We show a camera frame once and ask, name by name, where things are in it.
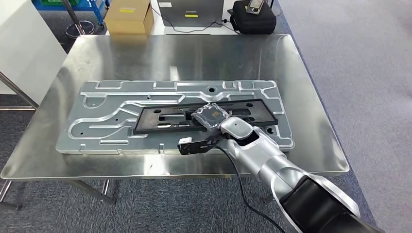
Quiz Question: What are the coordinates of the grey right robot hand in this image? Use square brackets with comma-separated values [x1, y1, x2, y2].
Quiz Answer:
[191, 103, 233, 133]

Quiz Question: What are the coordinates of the blue metal cart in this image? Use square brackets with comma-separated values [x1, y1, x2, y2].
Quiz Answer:
[31, 0, 110, 30]

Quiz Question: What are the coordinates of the stainless steel workbench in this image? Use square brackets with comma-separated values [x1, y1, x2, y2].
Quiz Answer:
[0, 33, 351, 207]

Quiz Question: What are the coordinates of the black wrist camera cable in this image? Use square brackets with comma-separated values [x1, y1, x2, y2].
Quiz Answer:
[206, 144, 288, 233]

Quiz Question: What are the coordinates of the cardboard box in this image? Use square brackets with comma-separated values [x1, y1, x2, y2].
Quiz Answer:
[104, 0, 155, 35]

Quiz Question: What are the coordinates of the black laptop cable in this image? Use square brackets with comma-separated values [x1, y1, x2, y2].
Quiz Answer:
[151, 5, 241, 35]

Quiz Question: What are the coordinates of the small device on bag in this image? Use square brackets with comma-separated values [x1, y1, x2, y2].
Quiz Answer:
[246, 0, 265, 16]

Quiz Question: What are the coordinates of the grey laptop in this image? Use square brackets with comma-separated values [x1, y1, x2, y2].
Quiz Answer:
[156, 0, 225, 28]

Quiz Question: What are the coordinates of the black plastic plate frame part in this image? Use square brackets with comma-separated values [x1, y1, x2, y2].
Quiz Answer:
[132, 99, 279, 136]

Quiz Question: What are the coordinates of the black carry bag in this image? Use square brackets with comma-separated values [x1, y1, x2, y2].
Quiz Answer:
[229, 0, 278, 35]

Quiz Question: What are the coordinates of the steel frame side table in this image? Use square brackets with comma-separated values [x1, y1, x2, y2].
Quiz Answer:
[0, 71, 39, 112]

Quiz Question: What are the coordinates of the steel stanchion post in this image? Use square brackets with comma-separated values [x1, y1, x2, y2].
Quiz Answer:
[61, 0, 96, 39]

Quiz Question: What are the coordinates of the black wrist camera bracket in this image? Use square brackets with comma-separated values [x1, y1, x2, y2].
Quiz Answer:
[177, 139, 223, 156]

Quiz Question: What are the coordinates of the stamped grey metal panel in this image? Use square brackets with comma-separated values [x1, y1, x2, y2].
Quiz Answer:
[55, 79, 295, 156]

